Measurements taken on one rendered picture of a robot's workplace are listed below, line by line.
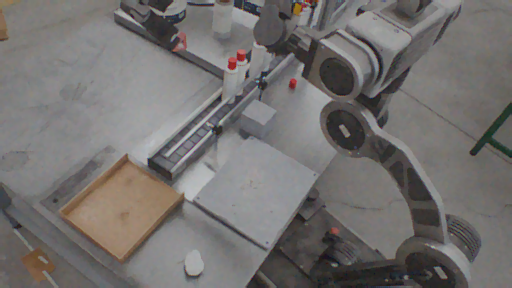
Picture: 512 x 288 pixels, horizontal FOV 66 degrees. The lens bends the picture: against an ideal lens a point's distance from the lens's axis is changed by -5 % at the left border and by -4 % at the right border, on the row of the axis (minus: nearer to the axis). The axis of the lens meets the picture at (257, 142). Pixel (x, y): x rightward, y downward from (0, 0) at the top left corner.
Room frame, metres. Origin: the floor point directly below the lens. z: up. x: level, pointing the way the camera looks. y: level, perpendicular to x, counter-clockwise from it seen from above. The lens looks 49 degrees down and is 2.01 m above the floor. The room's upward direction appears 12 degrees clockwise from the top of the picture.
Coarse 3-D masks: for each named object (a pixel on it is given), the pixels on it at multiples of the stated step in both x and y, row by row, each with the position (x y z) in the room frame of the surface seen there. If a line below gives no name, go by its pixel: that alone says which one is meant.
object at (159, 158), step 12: (276, 60) 1.48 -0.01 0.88; (264, 72) 1.38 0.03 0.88; (252, 84) 1.29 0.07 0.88; (240, 96) 1.20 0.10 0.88; (228, 108) 1.12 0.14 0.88; (192, 120) 1.02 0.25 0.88; (216, 120) 1.04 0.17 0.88; (180, 132) 0.95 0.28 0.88; (204, 132) 0.97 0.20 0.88; (168, 144) 0.88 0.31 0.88; (192, 144) 0.91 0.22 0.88; (156, 156) 0.82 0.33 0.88; (180, 156) 0.84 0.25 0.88; (168, 168) 0.78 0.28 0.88
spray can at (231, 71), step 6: (228, 60) 1.15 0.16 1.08; (234, 60) 1.16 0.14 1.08; (228, 66) 1.15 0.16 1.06; (234, 66) 1.15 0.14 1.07; (228, 72) 1.14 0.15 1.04; (234, 72) 1.15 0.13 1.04; (228, 78) 1.14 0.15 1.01; (234, 78) 1.14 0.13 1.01; (228, 84) 1.14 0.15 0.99; (234, 84) 1.15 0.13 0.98; (222, 90) 1.15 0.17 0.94; (228, 90) 1.14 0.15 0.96; (234, 90) 1.15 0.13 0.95; (222, 96) 1.15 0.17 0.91; (234, 96) 1.16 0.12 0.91; (228, 102) 1.14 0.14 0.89
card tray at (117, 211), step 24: (120, 168) 0.77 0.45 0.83; (96, 192) 0.66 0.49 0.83; (120, 192) 0.68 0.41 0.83; (144, 192) 0.70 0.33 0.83; (168, 192) 0.72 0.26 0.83; (72, 216) 0.56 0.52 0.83; (96, 216) 0.58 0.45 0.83; (120, 216) 0.60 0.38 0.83; (144, 216) 0.61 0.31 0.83; (96, 240) 0.48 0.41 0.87; (120, 240) 0.52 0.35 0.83
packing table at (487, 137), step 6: (510, 102) 2.05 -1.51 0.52; (510, 108) 2.04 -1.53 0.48; (504, 114) 2.04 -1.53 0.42; (510, 114) 2.03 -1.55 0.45; (498, 120) 2.04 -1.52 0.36; (504, 120) 2.03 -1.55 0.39; (492, 126) 2.05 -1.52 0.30; (498, 126) 2.03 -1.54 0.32; (486, 132) 2.05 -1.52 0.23; (492, 132) 2.03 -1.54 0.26; (480, 138) 2.05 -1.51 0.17; (486, 138) 2.04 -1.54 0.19; (492, 138) 2.04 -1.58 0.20; (480, 144) 2.04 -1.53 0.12; (492, 144) 2.01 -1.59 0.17; (498, 144) 2.00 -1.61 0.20; (474, 150) 2.04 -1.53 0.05; (498, 150) 1.98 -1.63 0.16; (504, 150) 1.96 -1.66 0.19; (510, 150) 1.96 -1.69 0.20; (510, 156) 1.93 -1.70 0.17
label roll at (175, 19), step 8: (176, 0) 1.59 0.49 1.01; (184, 0) 1.64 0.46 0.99; (152, 8) 1.56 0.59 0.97; (168, 8) 1.57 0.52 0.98; (176, 8) 1.59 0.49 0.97; (184, 8) 1.64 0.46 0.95; (168, 16) 1.57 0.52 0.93; (176, 16) 1.59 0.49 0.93; (184, 16) 1.64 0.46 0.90; (176, 24) 1.59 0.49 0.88
